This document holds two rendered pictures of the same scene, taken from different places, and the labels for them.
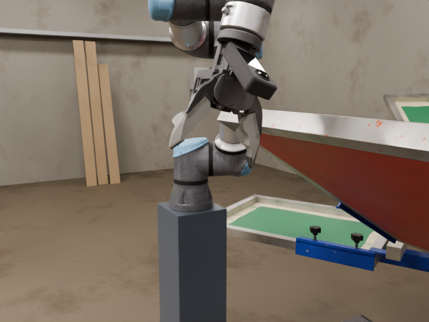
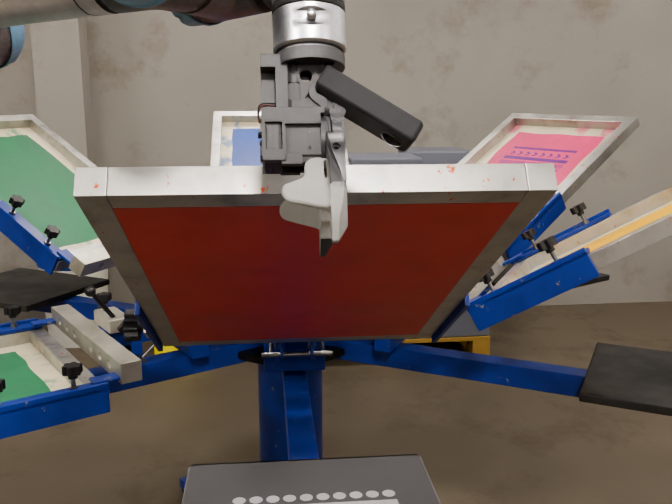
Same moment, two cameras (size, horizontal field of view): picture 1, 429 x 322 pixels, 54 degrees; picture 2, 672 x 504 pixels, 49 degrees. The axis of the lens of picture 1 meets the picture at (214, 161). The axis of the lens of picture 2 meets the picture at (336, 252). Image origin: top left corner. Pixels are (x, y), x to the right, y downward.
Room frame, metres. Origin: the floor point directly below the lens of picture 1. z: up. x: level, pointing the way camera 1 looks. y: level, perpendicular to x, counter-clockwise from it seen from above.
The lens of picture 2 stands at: (0.37, 0.67, 1.65)
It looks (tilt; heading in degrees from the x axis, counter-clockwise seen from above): 12 degrees down; 292
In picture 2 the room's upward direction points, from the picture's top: straight up
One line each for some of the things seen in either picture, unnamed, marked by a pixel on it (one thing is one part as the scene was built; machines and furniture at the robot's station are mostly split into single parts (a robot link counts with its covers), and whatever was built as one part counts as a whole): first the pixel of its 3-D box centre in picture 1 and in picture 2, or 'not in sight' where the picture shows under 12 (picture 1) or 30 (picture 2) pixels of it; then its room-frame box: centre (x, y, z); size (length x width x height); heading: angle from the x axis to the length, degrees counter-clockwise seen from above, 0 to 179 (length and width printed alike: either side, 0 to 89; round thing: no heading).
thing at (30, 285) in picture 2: not in sight; (118, 309); (2.01, -1.33, 0.91); 1.34 x 0.41 x 0.08; 178
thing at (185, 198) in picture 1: (191, 191); not in sight; (1.40, 0.08, 1.25); 0.15 x 0.15 x 0.10
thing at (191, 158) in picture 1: (193, 158); not in sight; (1.40, 0.07, 1.37); 0.13 x 0.12 x 0.14; 91
